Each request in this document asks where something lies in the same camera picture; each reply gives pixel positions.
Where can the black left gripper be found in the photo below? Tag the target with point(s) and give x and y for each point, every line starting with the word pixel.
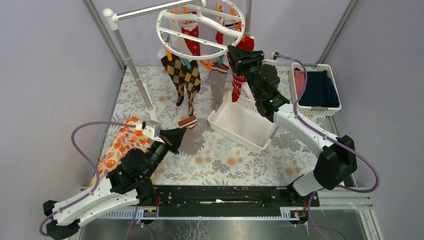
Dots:
pixel 170 140

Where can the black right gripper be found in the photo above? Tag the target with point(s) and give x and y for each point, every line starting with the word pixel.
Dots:
pixel 242 58

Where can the red dotted sock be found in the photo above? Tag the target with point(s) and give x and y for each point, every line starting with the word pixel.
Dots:
pixel 247 43

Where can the brown striped sock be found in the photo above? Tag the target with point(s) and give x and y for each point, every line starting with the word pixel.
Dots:
pixel 193 139
pixel 217 78

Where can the orange clothes clip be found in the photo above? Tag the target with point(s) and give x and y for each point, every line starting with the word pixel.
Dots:
pixel 207 64

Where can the white round clip hanger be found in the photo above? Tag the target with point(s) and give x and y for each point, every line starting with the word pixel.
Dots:
pixel 199 24

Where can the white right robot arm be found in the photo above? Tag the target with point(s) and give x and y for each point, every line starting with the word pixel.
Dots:
pixel 335 159

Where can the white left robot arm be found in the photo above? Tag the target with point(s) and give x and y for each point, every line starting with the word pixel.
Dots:
pixel 129 184

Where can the small red hanging sock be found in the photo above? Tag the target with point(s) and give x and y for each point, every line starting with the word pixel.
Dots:
pixel 219 37

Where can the orange floral cloth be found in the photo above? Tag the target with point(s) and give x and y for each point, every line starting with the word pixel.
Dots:
pixel 126 139

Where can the pink folded cloth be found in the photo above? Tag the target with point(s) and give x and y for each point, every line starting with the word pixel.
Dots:
pixel 299 80

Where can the white sock basket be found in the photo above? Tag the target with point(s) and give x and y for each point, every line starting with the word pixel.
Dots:
pixel 241 122

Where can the brown argyle sock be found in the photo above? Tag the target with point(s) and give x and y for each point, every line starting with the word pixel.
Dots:
pixel 184 79

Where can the dark navy folded cloth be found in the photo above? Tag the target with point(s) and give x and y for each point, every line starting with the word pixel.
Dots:
pixel 319 91

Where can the white basket with dark clothes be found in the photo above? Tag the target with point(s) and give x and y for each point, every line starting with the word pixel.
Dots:
pixel 306 110

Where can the floral patterned table mat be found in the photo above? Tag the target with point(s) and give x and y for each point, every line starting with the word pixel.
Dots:
pixel 221 161

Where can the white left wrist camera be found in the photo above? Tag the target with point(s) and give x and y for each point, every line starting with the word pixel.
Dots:
pixel 150 129

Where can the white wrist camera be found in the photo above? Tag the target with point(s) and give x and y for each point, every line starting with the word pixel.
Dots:
pixel 273 60
pixel 150 129

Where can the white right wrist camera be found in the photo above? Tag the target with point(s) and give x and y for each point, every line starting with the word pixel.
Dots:
pixel 273 60

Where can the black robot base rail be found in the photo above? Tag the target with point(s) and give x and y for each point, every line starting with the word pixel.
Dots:
pixel 171 201

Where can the silver drying rack frame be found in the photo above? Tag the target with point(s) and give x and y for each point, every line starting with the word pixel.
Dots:
pixel 113 19

